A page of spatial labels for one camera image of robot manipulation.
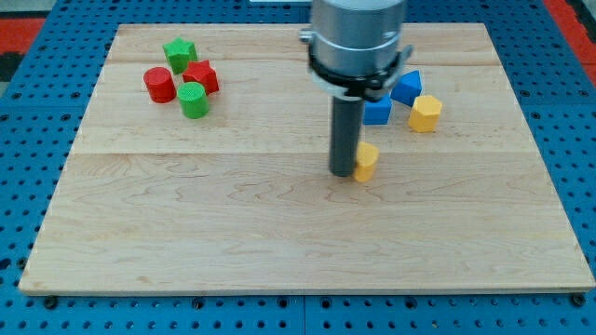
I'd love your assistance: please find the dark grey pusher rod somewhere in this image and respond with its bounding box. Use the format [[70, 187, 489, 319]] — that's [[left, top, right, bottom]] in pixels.
[[329, 97, 365, 177]]

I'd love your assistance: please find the yellow heart block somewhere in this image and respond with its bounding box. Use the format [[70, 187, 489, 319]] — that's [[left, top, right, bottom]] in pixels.
[[353, 141, 380, 182]]

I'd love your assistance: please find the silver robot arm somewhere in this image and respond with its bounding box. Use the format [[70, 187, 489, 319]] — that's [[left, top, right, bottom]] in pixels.
[[300, 0, 413, 177]]

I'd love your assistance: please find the blue cube block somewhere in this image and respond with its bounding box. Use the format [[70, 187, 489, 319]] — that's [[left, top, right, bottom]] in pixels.
[[363, 95, 392, 126]]

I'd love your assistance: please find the blue triangular block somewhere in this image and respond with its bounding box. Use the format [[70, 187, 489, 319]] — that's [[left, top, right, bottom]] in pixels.
[[390, 70, 423, 107]]

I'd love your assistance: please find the yellow hexagon block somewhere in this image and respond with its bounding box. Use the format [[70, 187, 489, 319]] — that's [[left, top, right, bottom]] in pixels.
[[408, 95, 443, 133]]

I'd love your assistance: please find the wooden board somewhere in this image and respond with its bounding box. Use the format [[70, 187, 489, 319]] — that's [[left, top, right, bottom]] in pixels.
[[19, 23, 595, 296]]

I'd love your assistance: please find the red star block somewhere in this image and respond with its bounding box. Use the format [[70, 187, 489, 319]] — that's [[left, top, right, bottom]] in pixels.
[[183, 60, 220, 95]]

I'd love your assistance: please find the green cylinder block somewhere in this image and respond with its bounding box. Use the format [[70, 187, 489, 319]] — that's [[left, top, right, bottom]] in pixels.
[[177, 82, 210, 119]]

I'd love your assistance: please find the green star block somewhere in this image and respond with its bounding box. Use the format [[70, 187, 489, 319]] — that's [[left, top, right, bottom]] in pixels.
[[162, 37, 198, 74]]

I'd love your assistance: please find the red cylinder block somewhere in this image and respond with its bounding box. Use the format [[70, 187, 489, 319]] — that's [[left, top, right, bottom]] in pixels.
[[142, 67, 176, 103]]

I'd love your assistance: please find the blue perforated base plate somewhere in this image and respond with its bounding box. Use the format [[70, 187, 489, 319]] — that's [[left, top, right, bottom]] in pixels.
[[1, 1, 595, 334]]

